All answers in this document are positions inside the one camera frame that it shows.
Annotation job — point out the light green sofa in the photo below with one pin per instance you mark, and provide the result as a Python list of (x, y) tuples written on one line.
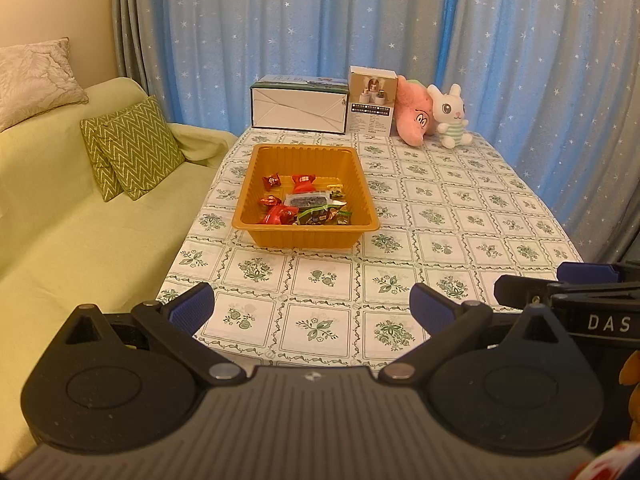
[(75, 260)]

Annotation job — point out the red orange candy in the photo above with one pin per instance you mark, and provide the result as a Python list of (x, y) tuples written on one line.
[(268, 201)]

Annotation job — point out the beige leaf pattern pillow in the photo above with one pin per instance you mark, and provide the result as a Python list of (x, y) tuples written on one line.
[(35, 80)]

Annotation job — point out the blue star curtain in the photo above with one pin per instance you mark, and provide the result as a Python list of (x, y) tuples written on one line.
[(550, 85), (275, 20)]

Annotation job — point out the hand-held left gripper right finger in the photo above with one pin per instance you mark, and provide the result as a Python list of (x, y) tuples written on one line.
[(430, 307)]

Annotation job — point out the pink plush toy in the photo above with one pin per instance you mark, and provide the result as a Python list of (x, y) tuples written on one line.
[(412, 115)]

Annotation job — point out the person's right hand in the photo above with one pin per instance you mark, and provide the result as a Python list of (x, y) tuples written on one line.
[(634, 410)]

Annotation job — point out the white long cardboard box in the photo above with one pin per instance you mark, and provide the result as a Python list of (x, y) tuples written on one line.
[(295, 110)]

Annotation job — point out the person's printed clothing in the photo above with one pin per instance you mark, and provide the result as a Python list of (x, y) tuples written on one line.
[(610, 467)]

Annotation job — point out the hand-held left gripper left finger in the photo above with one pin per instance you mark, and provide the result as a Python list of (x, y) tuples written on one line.
[(192, 307)]

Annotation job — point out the green candy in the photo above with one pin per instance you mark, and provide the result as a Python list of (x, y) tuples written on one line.
[(344, 218)]

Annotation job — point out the orange plastic tray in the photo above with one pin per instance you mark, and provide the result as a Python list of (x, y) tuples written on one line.
[(305, 237)]

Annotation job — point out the green chevron cushion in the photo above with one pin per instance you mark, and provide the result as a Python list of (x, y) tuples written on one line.
[(97, 150), (140, 145)]

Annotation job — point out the large red snack packet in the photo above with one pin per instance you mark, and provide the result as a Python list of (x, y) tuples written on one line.
[(277, 216)]

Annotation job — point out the green floral tablecloth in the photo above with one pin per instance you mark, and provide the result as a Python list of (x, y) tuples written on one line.
[(475, 210)]

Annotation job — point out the brown product box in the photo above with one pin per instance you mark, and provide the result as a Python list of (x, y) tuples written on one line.
[(370, 110)]

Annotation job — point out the white bunny plush toy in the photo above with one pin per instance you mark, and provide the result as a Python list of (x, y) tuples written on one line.
[(450, 110)]

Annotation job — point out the dark clear snack packet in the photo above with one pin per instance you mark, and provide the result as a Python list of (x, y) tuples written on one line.
[(306, 200)]

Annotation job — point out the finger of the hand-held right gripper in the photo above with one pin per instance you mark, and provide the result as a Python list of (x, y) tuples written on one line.
[(587, 272), (522, 290)]

